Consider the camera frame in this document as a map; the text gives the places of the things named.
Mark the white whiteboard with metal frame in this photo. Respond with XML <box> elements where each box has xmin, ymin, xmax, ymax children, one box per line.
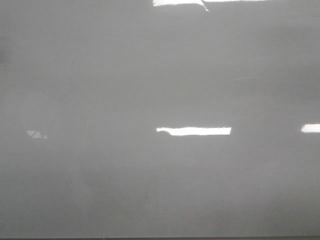
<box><xmin>0</xmin><ymin>0</ymin><xmax>320</xmax><ymax>238</ymax></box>

